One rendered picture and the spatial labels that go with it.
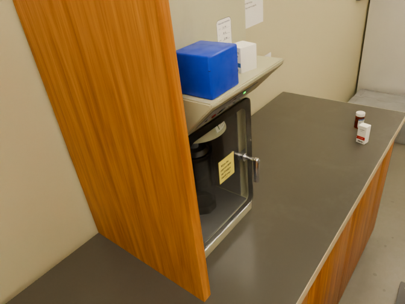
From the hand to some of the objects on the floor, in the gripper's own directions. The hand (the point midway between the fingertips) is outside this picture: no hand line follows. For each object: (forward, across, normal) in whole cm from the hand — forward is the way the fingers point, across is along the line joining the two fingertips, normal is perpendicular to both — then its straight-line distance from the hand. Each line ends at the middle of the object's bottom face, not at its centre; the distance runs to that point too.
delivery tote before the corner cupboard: (+166, -169, +49) cm, 242 cm away
